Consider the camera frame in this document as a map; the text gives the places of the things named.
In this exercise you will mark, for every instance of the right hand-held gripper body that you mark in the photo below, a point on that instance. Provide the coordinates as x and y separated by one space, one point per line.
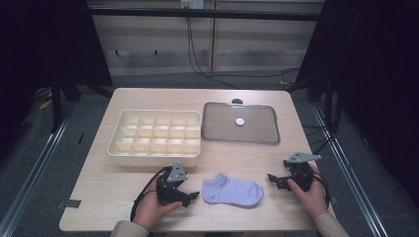
301 174

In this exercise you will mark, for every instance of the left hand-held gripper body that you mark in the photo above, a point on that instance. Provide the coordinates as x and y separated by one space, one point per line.
169 192

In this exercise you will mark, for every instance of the lavender ankle sock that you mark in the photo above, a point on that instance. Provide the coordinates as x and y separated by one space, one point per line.
232 192

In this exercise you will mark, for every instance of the white divided storage box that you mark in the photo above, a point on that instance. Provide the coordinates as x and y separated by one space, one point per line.
158 136

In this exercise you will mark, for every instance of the person's left hand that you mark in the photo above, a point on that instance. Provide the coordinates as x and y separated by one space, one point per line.
151 209

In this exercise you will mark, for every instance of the person's right hand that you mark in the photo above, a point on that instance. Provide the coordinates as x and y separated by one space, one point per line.
311 197

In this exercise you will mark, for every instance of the grey tape strip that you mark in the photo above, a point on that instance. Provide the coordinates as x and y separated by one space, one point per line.
334 200
70 203

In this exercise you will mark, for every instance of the clear grey lid white knob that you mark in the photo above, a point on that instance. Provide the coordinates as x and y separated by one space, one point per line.
240 122

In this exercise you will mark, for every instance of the black metal stand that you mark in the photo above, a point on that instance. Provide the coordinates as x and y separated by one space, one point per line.
56 105
327 98

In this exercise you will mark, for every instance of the dark curtain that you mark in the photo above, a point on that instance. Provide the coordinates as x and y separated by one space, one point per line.
42 42
372 82

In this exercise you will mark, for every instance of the small yellow object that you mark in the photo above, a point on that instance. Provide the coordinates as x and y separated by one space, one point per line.
45 104

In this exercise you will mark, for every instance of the metal floor rail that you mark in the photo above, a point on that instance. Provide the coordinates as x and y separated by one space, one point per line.
349 171
36 158

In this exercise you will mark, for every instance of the black horizontal frame bar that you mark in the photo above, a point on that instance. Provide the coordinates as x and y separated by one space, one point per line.
204 14

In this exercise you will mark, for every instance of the white wall socket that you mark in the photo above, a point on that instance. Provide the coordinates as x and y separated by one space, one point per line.
192 4

